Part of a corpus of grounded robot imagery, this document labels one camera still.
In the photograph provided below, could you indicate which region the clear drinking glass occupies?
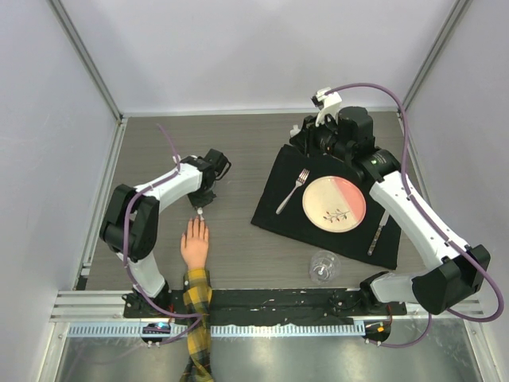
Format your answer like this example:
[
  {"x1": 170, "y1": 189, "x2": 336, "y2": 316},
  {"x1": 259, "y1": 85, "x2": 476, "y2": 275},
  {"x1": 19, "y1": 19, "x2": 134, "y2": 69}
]
[{"x1": 309, "y1": 250, "x2": 340, "y2": 283}]

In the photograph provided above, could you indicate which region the black cloth placemat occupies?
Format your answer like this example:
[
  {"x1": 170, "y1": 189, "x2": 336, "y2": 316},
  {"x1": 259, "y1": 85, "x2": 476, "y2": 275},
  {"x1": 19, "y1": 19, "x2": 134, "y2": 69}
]
[{"x1": 251, "y1": 145, "x2": 401, "y2": 270}]

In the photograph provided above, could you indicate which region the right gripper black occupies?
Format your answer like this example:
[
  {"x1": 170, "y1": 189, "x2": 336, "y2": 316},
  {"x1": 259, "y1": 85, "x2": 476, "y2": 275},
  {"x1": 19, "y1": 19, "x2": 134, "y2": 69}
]
[{"x1": 292, "y1": 111, "x2": 353, "y2": 162}]

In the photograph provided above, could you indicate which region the yellow plaid sleeve forearm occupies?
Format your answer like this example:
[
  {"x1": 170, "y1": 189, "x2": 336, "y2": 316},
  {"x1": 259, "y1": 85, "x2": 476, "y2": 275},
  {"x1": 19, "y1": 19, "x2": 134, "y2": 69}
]
[{"x1": 180, "y1": 268, "x2": 214, "y2": 381}]

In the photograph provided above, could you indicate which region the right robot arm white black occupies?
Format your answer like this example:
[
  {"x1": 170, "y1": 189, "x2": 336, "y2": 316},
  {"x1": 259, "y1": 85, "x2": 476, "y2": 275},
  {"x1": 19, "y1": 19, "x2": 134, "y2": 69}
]
[{"x1": 289, "y1": 107, "x2": 491, "y2": 314}]

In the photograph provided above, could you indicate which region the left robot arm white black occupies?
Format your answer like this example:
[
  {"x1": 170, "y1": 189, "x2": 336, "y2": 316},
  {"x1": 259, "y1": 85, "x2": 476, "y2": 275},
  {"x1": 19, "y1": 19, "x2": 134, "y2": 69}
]
[{"x1": 99, "y1": 149, "x2": 231, "y2": 318}]

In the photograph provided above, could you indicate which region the silver table knife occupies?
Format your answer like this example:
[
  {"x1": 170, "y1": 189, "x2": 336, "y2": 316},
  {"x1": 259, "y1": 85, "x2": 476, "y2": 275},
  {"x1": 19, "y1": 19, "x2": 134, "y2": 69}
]
[{"x1": 367, "y1": 210, "x2": 390, "y2": 256}]

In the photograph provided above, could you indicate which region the silver fork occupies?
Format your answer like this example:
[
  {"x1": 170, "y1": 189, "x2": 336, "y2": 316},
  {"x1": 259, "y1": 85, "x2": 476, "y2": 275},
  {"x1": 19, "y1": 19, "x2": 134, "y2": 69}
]
[{"x1": 275, "y1": 169, "x2": 309, "y2": 215}]

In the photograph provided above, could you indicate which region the clear nail polish bottle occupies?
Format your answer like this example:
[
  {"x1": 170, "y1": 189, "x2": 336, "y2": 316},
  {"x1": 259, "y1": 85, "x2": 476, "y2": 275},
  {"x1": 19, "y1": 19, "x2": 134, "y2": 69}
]
[{"x1": 289, "y1": 125, "x2": 301, "y2": 138}]

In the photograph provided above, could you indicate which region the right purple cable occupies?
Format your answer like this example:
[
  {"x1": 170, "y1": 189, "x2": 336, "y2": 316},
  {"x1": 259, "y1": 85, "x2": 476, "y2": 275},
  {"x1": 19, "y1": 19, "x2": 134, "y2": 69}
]
[{"x1": 328, "y1": 82, "x2": 505, "y2": 349}]

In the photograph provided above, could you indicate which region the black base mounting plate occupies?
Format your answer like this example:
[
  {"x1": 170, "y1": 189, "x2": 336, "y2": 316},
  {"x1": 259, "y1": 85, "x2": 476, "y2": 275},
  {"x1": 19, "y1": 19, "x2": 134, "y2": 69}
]
[{"x1": 122, "y1": 288, "x2": 407, "y2": 326}]

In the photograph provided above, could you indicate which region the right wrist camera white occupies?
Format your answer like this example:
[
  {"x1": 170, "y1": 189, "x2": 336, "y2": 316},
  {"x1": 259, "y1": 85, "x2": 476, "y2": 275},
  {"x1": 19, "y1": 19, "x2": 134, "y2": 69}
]
[{"x1": 312, "y1": 88, "x2": 342, "y2": 127}]

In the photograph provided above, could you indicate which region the pink cream ceramic plate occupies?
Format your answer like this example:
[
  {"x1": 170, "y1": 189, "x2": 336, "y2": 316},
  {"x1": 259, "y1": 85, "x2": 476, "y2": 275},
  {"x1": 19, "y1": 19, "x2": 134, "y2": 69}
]
[{"x1": 302, "y1": 176, "x2": 367, "y2": 233}]

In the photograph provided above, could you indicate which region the mannequin hand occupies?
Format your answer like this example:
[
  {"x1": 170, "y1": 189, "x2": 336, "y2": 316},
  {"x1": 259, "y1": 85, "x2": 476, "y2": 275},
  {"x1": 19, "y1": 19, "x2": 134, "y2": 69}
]
[{"x1": 181, "y1": 216, "x2": 209, "y2": 271}]

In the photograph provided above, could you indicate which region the white slotted cable duct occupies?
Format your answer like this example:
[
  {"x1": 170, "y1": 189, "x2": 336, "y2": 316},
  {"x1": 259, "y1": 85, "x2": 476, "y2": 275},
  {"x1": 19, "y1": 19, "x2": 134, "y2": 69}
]
[{"x1": 67, "y1": 321, "x2": 365, "y2": 337}]

